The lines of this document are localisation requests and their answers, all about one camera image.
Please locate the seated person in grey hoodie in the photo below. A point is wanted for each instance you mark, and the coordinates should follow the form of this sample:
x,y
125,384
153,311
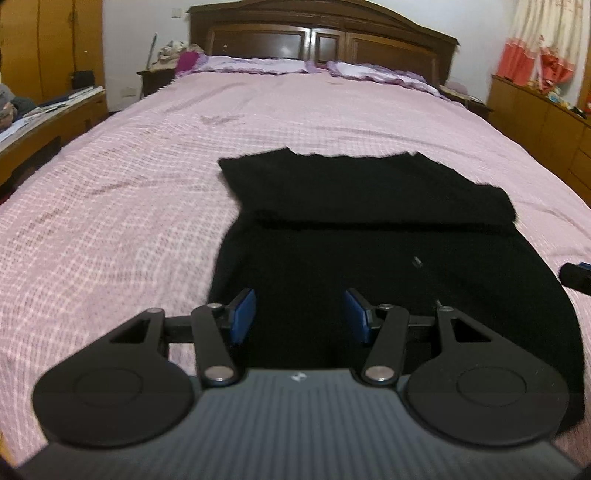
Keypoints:
x,y
12,107

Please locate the left purple ruffled pillow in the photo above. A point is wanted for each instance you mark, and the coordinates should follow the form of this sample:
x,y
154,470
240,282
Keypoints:
x,y
228,64

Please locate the dark nightstand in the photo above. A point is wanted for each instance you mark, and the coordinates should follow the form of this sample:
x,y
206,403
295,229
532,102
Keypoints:
x,y
471,103
152,81

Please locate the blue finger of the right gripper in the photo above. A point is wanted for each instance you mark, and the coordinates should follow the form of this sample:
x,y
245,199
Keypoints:
x,y
576,277

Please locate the pink checked bedspread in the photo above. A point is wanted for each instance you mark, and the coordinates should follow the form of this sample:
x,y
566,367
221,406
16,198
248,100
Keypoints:
x,y
131,214

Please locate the dark wooden headboard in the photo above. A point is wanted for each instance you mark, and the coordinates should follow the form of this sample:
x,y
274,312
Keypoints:
x,y
358,32

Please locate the right purple ruffled pillow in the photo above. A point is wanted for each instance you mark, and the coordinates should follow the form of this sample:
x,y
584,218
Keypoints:
x,y
382,75

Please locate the wooden sideboard cabinet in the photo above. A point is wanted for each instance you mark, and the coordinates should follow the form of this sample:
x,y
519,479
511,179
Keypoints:
x,y
557,138

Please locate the right dark nightstand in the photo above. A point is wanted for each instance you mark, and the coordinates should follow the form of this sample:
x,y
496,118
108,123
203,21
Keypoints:
x,y
471,103

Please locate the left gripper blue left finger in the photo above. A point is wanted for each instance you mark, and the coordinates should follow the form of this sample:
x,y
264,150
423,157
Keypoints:
x,y
238,316

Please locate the wooden desk with papers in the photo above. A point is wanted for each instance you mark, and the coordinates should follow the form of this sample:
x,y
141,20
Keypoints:
x,y
63,121

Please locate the magenta cloth on nightstand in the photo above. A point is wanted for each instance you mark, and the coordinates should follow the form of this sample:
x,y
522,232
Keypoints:
x,y
188,62

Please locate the black knit cardigan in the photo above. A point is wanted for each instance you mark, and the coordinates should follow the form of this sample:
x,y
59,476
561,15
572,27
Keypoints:
x,y
403,230

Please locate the left dark nightstand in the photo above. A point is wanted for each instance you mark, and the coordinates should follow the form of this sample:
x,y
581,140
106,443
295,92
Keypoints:
x,y
152,81

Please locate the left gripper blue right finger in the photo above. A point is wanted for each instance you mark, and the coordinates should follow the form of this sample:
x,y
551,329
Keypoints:
x,y
361,316

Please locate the orange wooden wardrobe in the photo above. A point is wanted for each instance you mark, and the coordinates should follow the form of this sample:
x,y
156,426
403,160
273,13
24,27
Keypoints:
x,y
44,41

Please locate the orange and cream curtain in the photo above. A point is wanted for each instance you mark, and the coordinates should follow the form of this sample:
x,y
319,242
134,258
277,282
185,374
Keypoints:
x,y
543,44

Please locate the purple ruffled pillow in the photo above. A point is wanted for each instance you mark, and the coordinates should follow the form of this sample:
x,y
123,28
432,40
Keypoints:
x,y
228,64
382,75

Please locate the small black hanging bag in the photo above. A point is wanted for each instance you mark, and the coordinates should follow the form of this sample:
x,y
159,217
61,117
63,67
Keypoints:
x,y
82,79

